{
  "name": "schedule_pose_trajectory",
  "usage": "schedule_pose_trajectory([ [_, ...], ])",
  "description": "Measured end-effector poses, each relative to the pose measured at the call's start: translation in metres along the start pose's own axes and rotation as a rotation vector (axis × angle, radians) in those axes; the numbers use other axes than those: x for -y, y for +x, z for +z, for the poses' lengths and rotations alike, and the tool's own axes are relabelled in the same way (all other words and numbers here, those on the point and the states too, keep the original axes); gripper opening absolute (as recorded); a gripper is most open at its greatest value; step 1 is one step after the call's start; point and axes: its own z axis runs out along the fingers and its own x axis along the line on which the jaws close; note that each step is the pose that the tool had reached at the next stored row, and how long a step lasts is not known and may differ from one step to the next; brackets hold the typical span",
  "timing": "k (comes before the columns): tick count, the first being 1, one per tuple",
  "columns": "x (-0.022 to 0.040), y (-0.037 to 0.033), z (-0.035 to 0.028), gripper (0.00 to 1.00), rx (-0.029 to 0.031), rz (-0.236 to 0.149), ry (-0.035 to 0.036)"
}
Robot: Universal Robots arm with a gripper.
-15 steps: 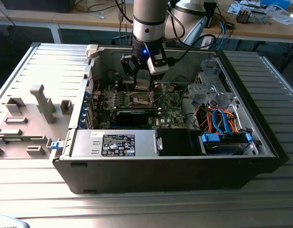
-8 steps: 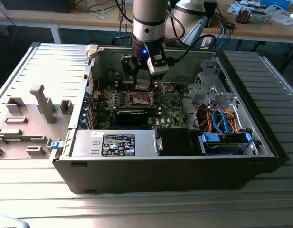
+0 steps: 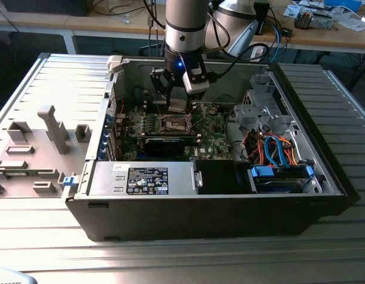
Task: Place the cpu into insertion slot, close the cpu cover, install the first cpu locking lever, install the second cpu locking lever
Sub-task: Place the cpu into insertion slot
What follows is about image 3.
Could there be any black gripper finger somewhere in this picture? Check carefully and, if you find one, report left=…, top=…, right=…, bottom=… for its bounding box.
left=185, top=88, right=206, bottom=113
left=149, top=67, right=175, bottom=112

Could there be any silver CPU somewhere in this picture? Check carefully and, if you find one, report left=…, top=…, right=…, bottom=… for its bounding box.
left=169, top=99, right=188, bottom=114

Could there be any metal CPU socket cover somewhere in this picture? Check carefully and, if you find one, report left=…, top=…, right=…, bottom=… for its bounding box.
left=184, top=103, right=199, bottom=129

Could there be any black RAM slot bank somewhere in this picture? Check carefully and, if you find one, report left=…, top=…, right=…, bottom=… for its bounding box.
left=143, top=99, right=198, bottom=115
left=125, top=131, right=201, bottom=141

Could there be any CPU socket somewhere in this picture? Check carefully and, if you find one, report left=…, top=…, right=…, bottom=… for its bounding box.
left=160, top=113, right=195, bottom=133

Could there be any black CPU cooler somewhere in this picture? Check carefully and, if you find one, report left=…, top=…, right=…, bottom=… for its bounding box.
left=293, top=8, right=315, bottom=30

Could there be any green motherboard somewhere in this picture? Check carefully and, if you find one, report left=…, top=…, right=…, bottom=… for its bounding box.
left=119, top=102, right=235, bottom=162

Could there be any white plastic latch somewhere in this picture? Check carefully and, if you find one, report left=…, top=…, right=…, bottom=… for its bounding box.
left=106, top=55, right=124, bottom=75

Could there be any silver metal drive cage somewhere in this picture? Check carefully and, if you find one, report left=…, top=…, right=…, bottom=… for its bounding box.
left=232, top=73, right=293, bottom=134

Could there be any black graphics card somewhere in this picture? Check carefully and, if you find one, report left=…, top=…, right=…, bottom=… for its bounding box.
left=143, top=135, right=201, bottom=157

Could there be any black plastic shroud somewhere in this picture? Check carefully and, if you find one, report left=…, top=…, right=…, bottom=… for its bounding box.
left=196, top=159, right=241, bottom=195

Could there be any wooden desk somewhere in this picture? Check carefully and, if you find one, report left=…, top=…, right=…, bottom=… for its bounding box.
left=0, top=0, right=365, bottom=56

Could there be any hard disk in blue carrier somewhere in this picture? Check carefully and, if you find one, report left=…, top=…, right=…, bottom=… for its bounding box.
left=247, top=164, right=315, bottom=195

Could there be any silver power supply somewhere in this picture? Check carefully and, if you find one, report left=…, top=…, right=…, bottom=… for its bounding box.
left=87, top=161, right=199, bottom=198

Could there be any grey parts rack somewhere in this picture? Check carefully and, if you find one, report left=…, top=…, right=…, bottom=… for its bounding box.
left=0, top=105, right=93, bottom=199

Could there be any black PC case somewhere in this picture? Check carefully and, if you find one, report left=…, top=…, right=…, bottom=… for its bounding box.
left=64, top=53, right=360, bottom=242

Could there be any blue plastic latch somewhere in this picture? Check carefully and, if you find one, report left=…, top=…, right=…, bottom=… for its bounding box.
left=63, top=175, right=79, bottom=188

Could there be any black monitor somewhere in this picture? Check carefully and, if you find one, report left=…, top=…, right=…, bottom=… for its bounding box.
left=1, top=0, right=90, bottom=17

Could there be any grey metal drive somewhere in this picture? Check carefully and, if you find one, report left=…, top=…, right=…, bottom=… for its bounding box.
left=314, top=11, right=334, bottom=30

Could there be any blue box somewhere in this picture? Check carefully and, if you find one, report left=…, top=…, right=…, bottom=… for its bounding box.
left=324, top=0, right=363, bottom=12

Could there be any pale grey device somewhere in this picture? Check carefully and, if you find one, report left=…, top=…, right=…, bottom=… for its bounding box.
left=0, top=267, right=38, bottom=284

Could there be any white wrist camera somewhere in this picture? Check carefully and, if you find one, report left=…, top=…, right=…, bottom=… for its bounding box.
left=182, top=67, right=211, bottom=95

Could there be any blue wire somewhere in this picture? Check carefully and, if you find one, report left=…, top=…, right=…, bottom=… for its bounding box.
left=263, top=134, right=290, bottom=170

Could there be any orange wire bundle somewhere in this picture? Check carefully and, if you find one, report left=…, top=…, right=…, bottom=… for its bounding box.
left=244, top=133, right=303, bottom=167

